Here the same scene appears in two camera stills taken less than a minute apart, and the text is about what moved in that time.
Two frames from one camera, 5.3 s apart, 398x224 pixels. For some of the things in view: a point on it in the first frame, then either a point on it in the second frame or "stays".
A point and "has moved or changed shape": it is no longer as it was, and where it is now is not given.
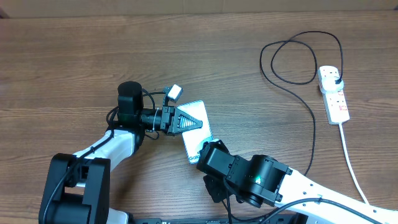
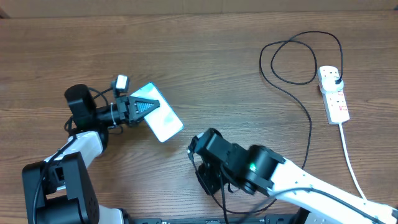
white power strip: [334, 102] stays
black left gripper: [171, 119] → [129, 110]
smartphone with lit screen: [193, 140] has moved or changed shape
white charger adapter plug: [329, 86] stays
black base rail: [295, 219] stays
